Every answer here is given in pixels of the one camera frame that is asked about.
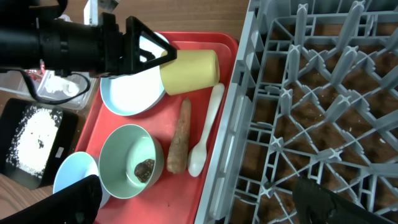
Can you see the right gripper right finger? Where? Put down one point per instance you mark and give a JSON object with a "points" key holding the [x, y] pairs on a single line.
{"points": [[315, 204]]}

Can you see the dark food scrap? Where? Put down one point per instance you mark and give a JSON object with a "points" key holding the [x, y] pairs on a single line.
{"points": [[143, 170]]}

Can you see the yellow plastic cup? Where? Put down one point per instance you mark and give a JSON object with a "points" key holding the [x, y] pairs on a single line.
{"points": [[192, 70]]}

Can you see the white plastic spoon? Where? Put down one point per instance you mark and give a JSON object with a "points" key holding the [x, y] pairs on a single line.
{"points": [[197, 156]]}

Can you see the clear plastic bin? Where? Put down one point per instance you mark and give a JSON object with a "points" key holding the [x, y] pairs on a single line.
{"points": [[13, 82]]}

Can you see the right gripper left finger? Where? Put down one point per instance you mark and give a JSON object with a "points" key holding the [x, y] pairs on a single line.
{"points": [[77, 203]]}

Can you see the brown carrot piece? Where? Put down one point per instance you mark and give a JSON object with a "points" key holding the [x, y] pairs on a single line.
{"points": [[178, 150]]}

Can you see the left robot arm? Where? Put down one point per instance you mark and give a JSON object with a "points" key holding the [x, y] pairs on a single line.
{"points": [[32, 34]]}

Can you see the white tissue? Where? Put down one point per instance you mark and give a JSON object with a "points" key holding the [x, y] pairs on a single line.
{"points": [[56, 83]]}

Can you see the light blue bowl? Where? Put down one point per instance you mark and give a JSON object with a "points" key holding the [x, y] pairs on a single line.
{"points": [[75, 167]]}

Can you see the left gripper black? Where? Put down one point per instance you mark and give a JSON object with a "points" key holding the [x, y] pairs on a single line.
{"points": [[73, 47]]}

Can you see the red snack wrapper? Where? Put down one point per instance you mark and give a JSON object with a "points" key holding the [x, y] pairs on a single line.
{"points": [[32, 73]]}

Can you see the red plastic tray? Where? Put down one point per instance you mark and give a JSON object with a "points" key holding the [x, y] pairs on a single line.
{"points": [[173, 198]]}

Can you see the light blue plate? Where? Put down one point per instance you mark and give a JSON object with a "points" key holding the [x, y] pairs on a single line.
{"points": [[132, 94]]}

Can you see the grey dishwasher rack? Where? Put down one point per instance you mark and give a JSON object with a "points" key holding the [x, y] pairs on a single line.
{"points": [[313, 94]]}

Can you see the black tray bin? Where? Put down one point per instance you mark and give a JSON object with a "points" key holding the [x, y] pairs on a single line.
{"points": [[10, 116]]}

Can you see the white rice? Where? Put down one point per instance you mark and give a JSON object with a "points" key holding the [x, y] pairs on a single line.
{"points": [[33, 140]]}

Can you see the green bowl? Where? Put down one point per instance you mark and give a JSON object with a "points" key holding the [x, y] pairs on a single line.
{"points": [[123, 150]]}

